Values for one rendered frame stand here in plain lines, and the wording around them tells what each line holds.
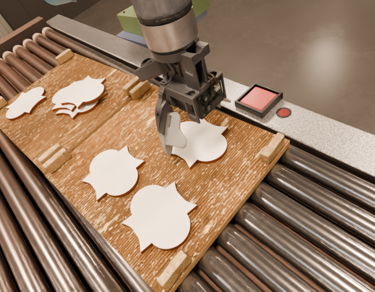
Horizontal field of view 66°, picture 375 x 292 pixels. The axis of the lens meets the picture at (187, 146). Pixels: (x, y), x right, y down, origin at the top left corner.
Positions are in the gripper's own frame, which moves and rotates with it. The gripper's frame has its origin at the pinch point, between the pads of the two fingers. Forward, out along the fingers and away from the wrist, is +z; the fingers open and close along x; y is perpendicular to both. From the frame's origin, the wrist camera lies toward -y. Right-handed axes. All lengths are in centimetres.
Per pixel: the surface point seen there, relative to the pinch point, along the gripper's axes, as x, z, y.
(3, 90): -17, 8, -80
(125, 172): -14.2, 3.4, -7.0
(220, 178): -4.2, 3.6, 9.7
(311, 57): 155, 95, -50
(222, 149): 0.8, 2.7, 6.4
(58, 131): -16.1, 5.1, -35.5
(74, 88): -4.6, 2.1, -42.8
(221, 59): 128, 97, -114
